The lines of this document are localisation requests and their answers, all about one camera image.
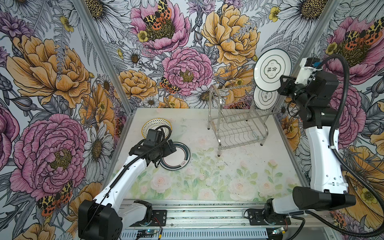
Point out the aluminium mounting rail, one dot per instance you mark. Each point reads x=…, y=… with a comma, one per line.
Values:
x=225, y=222

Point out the small green circuit board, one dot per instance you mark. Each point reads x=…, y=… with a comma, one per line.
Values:
x=145, y=234

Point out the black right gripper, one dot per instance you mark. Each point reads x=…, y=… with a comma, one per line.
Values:
x=284, y=85

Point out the chrome wire dish rack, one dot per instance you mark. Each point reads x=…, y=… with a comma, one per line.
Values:
x=235, y=117

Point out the white black ring plate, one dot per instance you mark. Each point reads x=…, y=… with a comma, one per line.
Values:
x=270, y=66

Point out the right aluminium corner post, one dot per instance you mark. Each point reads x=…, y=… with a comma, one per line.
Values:
x=320, y=26

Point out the yellow rim dotted plate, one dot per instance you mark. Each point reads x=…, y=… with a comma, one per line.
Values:
x=153, y=124

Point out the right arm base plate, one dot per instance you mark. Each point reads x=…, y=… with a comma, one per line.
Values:
x=258, y=217

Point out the left aluminium corner post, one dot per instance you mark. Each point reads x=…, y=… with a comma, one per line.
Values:
x=97, y=41

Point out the aluminium corner post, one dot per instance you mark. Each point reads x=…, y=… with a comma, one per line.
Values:
x=97, y=41
x=320, y=26

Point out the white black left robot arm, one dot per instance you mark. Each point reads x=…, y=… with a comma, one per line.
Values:
x=103, y=218

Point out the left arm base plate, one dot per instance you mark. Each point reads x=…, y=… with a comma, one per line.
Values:
x=159, y=218

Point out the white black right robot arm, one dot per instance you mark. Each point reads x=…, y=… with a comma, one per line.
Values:
x=328, y=189

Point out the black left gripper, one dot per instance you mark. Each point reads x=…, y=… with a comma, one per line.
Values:
x=167, y=150

